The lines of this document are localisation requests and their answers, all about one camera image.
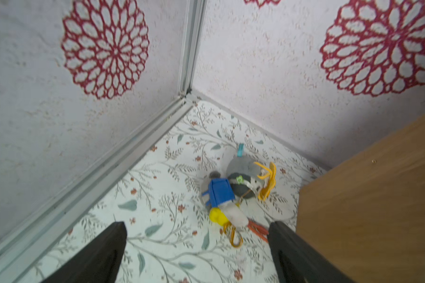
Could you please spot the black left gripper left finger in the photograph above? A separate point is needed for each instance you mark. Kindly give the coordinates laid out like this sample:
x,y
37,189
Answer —
x,y
97,262

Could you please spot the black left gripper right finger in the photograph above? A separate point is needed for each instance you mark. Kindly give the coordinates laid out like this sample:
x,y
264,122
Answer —
x,y
297,262

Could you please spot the wooden three-tier shelf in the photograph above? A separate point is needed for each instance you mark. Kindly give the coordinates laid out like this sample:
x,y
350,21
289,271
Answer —
x,y
367,215

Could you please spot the aluminium frame rails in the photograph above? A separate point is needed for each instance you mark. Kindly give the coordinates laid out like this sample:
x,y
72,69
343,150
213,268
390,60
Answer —
x,y
80,83

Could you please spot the grey plush keychain toy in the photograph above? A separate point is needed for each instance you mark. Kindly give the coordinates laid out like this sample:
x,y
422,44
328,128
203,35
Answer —
x,y
249,178

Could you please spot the blue yellow keychain toy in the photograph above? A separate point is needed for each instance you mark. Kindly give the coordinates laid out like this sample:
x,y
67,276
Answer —
x,y
224,210

